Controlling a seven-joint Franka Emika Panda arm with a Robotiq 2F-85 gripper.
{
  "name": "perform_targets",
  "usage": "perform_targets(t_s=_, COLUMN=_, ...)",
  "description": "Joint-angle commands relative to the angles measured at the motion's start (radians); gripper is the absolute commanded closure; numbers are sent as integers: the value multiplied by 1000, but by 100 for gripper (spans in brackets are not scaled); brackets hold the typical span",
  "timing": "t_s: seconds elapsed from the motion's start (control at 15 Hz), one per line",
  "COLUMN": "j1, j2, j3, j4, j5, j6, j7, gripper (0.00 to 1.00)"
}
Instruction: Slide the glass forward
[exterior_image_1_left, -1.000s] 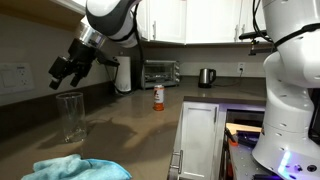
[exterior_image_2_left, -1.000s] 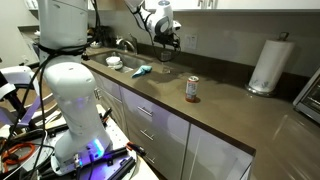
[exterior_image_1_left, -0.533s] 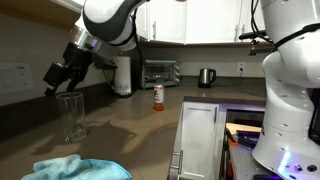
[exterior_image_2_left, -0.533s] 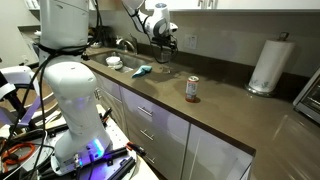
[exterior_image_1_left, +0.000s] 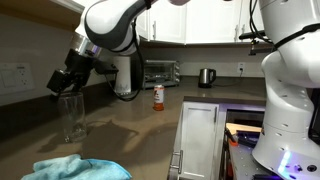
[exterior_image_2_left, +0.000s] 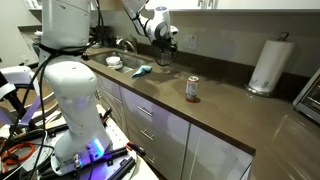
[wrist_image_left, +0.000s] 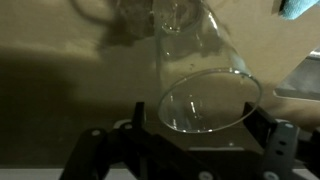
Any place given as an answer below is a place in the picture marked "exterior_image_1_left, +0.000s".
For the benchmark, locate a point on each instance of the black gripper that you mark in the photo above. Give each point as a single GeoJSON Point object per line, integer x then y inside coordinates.
{"type": "Point", "coordinates": [77, 72]}

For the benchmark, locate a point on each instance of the clear tall drinking glass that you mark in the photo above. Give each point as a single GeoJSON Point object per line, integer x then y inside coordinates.
{"type": "Point", "coordinates": [72, 114]}

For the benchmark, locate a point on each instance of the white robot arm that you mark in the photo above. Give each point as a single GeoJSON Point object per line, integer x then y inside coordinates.
{"type": "Point", "coordinates": [284, 146]}

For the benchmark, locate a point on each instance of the white paper towel roll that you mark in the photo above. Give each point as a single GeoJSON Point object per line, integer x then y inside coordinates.
{"type": "Point", "coordinates": [123, 79]}

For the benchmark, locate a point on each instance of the orange white soda can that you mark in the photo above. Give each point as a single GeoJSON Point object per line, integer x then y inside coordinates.
{"type": "Point", "coordinates": [158, 98]}

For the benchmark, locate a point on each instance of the silver toaster oven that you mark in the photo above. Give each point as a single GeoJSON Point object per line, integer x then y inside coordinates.
{"type": "Point", "coordinates": [161, 72]}

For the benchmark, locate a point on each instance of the blue microfiber cloth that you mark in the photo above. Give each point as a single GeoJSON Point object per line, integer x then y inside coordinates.
{"type": "Point", "coordinates": [73, 167]}

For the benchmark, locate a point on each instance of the black electric kettle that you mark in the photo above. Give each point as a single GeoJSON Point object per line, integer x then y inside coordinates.
{"type": "Point", "coordinates": [206, 78]}

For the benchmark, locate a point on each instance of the white upper cabinets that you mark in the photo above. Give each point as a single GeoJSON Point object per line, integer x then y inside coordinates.
{"type": "Point", "coordinates": [200, 21]}

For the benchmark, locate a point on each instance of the white lower cabinet door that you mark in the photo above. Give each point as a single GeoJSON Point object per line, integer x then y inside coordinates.
{"type": "Point", "coordinates": [194, 147]}

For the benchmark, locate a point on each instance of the white wall outlet plate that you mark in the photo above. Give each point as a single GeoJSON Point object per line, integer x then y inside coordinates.
{"type": "Point", "coordinates": [15, 77]}

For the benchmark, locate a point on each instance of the white wall outlet with plug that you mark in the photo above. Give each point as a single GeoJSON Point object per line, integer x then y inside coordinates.
{"type": "Point", "coordinates": [241, 67]}

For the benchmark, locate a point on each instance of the black orange handled tool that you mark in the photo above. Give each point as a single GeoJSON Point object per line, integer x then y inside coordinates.
{"type": "Point", "coordinates": [230, 137]}

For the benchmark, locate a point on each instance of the black camera on stand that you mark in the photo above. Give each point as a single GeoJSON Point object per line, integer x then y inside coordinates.
{"type": "Point", "coordinates": [254, 49]}

